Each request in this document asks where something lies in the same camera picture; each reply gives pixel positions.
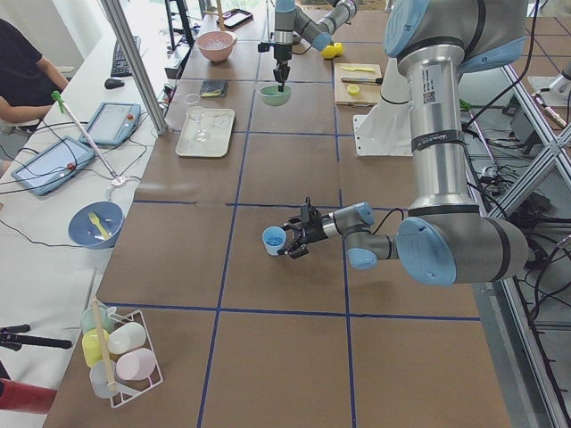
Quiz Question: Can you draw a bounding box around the light blue cup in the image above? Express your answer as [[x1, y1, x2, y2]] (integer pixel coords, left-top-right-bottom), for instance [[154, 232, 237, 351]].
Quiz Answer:
[[261, 226, 286, 256]]

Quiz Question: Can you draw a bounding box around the teach pendant tablet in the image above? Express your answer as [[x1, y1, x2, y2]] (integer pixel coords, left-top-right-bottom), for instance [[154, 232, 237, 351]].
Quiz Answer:
[[11, 136, 95, 196], [86, 103, 142, 146]]

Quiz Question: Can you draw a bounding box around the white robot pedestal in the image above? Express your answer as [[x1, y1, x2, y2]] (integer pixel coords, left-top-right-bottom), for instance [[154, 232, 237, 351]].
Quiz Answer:
[[353, 58, 412, 157]]

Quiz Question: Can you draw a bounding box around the grey yellow cloth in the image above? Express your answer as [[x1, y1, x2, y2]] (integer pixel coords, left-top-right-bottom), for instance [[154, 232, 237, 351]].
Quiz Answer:
[[199, 79, 228, 98]]

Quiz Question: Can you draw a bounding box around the black tripod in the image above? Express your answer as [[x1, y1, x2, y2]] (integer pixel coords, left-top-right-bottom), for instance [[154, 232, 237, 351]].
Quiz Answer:
[[1, 325, 73, 351]]

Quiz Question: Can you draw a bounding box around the yellow plastic knife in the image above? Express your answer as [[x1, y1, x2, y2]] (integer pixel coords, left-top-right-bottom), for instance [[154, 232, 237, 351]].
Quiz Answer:
[[340, 66, 376, 73]]

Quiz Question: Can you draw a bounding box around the pink rod green clip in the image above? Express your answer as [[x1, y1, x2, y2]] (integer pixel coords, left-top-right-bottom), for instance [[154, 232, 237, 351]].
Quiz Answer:
[[51, 91, 128, 187]]

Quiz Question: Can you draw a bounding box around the red fire extinguisher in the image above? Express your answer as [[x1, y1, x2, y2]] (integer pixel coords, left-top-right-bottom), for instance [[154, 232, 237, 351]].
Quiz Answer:
[[0, 378, 57, 415]]

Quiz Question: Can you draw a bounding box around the far teach pendant tablet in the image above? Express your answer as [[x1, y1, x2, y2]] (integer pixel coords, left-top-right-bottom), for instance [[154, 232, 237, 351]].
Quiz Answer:
[[86, 103, 142, 146]]

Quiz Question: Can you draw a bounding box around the steel muddler black cap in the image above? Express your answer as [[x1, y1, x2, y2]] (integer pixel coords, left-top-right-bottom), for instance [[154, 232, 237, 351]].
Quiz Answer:
[[341, 77, 384, 86]]

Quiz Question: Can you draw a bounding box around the aluminium frame post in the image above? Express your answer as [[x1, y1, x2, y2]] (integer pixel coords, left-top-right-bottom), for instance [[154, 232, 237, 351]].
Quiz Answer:
[[101, 0, 169, 136]]

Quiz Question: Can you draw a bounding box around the blue bowl with fork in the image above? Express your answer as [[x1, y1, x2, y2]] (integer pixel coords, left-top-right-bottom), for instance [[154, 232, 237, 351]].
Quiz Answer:
[[68, 201, 124, 250]]

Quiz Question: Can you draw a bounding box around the yellow lemon front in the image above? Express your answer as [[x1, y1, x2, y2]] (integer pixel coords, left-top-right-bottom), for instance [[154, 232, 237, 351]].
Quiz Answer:
[[320, 45, 337, 60]]

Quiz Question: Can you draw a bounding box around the clear wine glass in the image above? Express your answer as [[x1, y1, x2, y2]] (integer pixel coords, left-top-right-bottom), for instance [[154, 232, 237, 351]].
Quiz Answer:
[[185, 94, 210, 143]]

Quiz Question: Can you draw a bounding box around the green bowl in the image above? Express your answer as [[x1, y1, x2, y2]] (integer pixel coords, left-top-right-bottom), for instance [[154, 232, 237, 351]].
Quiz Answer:
[[258, 85, 292, 107]]

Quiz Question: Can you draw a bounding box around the black computer mouse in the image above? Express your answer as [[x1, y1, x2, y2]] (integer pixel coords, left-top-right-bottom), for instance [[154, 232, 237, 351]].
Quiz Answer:
[[103, 78, 125, 90]]

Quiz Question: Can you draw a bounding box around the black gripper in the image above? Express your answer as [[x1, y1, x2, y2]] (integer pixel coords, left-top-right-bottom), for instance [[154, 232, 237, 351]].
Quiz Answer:
[[277, 215, 328, 259], [273, 43, 293, 93]]

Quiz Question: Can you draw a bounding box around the wooden cutting board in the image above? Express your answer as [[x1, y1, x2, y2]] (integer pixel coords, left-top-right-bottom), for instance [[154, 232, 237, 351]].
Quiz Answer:
[[334, 63, 383, 106]]

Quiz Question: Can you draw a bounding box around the black keyboard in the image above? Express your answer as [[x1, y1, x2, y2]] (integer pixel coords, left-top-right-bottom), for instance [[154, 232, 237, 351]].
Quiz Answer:
[[110, 41, 132, 78]]

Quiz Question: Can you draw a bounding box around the near teach pendant tablet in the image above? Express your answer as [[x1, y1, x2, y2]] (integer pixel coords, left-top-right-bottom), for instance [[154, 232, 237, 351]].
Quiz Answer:
[[11, 136, 95, 196]]

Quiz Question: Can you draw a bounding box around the seated person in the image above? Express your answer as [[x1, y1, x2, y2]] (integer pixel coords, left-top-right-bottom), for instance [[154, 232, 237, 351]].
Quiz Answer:
[[1, 20, 69, 124]]

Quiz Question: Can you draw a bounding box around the cream bear tray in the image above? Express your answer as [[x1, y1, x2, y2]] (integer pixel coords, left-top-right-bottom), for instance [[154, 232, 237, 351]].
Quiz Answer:
[[175, 106, 235, 158]]

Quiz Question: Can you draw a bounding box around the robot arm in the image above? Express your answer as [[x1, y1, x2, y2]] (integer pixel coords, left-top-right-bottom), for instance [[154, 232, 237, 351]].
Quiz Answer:
[[281, 1, 528, 286], [271, 0, 358, 92]]

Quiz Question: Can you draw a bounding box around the pink bowl with ice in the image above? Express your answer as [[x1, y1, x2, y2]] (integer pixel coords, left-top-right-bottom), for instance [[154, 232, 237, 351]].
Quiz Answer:
[[196, 31, 237, 63]]

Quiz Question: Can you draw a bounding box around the lemon half slice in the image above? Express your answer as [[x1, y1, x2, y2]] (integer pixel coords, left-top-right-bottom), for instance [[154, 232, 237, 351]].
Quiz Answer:
[[346, 84, 360, 96]]

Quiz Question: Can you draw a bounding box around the white wire cup rack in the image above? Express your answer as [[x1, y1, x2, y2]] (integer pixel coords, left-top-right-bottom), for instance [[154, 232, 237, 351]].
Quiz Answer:
[[80, 300, 163, 408]]

